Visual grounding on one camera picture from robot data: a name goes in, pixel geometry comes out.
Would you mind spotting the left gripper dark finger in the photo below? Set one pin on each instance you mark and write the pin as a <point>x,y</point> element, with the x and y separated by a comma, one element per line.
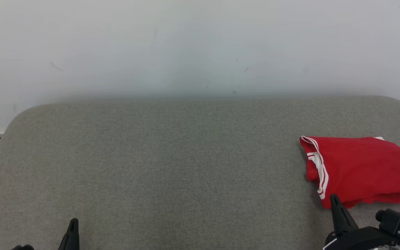
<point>71,238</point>

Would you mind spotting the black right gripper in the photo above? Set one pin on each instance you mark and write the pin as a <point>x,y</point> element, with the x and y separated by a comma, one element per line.
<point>359,239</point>

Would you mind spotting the red jersey with white sleeves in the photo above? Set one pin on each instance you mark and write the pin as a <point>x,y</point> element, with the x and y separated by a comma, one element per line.
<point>363,170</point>

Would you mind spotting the grey fabric sofa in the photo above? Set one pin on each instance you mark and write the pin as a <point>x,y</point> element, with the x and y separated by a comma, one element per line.
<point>168,173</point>

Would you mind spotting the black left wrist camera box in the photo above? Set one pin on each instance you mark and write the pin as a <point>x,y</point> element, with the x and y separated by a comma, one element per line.
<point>23,247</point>

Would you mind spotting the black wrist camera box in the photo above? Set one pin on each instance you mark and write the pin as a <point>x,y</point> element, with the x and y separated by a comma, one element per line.
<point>23,247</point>
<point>396,222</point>

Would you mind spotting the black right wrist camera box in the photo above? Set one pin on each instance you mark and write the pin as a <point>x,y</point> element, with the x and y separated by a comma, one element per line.
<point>396,222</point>

